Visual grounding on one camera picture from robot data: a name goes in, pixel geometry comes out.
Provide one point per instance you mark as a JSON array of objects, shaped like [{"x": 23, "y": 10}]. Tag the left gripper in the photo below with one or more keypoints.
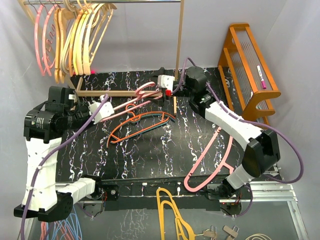
[{"x": 91, "y": 109}]

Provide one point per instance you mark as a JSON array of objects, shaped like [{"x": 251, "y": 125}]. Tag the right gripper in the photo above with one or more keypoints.
[{"x": 159, "y": 102}]

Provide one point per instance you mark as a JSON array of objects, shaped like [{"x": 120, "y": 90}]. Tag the pink plastic hanger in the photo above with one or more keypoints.
[{"x": 140, "y": 94}]

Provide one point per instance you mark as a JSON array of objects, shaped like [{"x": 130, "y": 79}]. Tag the wooden hanger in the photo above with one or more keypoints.
[
  {"x": 68, "y": 19},
  {"x": 60, "y": 22}
]

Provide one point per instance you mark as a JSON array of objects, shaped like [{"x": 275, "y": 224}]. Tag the beige plastic hanger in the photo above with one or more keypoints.
[{"x": 68, "y": 49}]

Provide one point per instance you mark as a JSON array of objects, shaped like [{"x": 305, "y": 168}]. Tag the orange plastic curved hanger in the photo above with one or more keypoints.
[{"x": 86, "y": 33}]

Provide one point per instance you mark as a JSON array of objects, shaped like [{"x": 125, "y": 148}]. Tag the pink curved wire hanger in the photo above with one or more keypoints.
[{"x": 48, "y": 40}]

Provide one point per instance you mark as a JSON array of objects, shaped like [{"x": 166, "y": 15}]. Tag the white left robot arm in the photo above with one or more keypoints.
[{"x": 49, "y": 127}]

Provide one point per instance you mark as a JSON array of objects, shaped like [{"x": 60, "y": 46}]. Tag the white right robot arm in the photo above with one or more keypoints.
[{"x": 260, "y": 145}]

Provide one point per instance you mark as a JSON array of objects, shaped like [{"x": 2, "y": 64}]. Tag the orange wooden shelf rack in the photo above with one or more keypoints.
[{"x": 237, "y": 66}]

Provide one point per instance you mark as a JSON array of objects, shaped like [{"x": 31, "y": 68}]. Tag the yellow plastic hanger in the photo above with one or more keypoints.
[{"x": 169, "y": 216}]

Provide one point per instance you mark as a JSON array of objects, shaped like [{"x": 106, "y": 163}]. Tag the pink white marker pen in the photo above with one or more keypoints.
[{"x": 263, "y": 84}]

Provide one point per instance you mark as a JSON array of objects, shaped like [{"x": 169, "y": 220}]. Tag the beige clip left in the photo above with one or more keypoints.
[{"x": 210, "y": 233}]

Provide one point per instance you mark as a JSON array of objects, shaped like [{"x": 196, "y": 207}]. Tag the beige clip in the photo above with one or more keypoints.
[
  {"x": 232, "y": 233},
  {"x": 210, "y": 233}
]

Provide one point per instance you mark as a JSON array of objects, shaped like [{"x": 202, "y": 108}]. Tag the beige clip right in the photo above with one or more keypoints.
[{"x": 232, "y": 233}]

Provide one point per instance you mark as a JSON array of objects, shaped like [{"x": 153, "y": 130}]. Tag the cream hanger bottom edge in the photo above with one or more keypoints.
[{"x": 258, "y": 236}]

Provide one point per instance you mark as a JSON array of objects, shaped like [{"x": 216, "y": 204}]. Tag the wooden garment rack frame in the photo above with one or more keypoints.
[{"x": 114, "y": 93}]

